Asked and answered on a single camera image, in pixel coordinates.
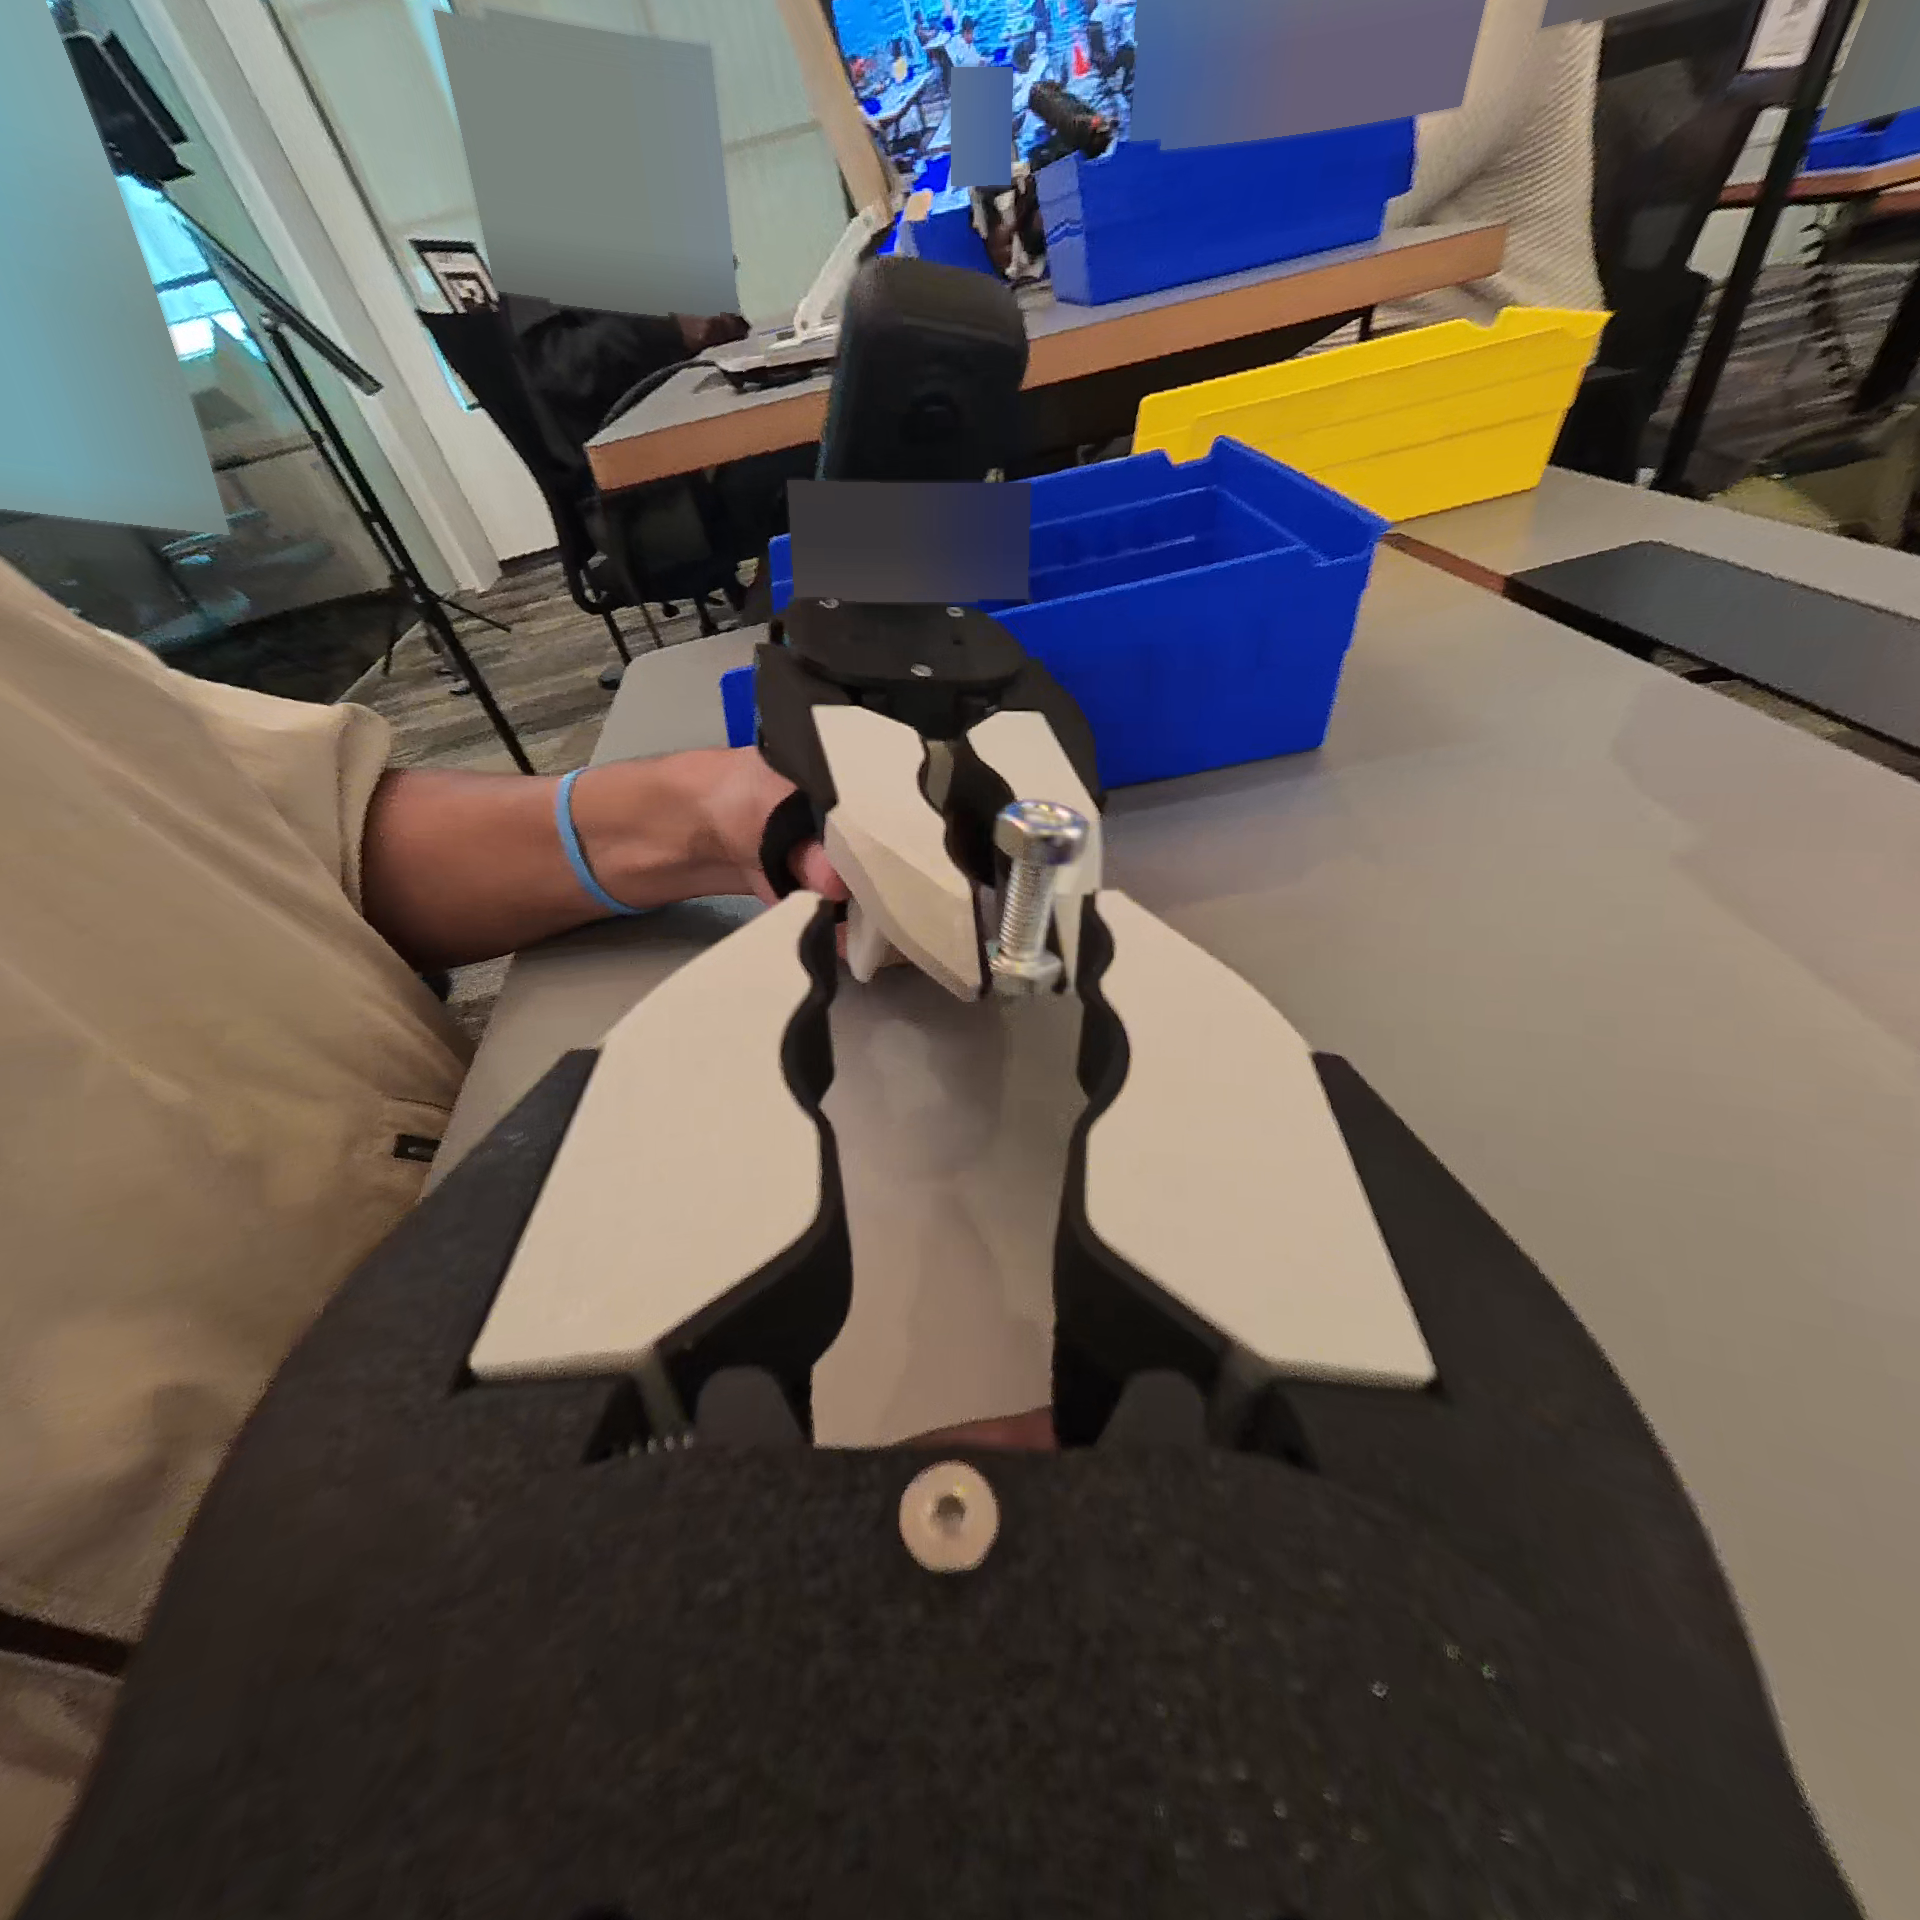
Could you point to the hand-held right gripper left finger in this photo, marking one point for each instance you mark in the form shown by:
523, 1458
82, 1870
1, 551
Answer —
661, 1185

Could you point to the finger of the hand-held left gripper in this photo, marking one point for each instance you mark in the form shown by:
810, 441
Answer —
1042, 758
877, 796

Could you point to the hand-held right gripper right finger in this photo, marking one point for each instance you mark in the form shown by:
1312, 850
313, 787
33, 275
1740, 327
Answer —
1260, 1202

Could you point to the silver bolt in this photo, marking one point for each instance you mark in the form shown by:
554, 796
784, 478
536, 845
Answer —
1032, 901

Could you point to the person's left forearm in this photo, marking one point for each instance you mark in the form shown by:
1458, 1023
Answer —
465, 862

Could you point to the person's left hand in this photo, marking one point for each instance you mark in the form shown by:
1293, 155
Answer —
705, 826

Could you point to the blue wristband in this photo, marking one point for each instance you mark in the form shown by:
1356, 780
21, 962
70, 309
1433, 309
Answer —
572, 850

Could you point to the white stand with wooden board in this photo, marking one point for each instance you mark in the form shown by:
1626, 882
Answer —
838, 277

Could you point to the wooden-edged table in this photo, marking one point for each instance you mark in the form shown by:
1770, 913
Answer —
1229, 323

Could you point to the yellow plastic bin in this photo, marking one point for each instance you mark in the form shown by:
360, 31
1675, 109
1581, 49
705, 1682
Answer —
1394, 435

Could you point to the television screen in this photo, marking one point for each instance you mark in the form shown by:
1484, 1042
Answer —
900, 77

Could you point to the printed marker sign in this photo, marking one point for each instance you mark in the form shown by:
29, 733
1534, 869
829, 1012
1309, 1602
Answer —
453, 277

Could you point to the black flat pad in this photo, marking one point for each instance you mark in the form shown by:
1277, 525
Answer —
1724, 622

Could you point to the black stand pole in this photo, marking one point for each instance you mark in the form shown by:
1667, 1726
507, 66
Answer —
1756, 249

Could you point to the black tripod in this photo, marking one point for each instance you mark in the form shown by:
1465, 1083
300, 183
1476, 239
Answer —
112, 107

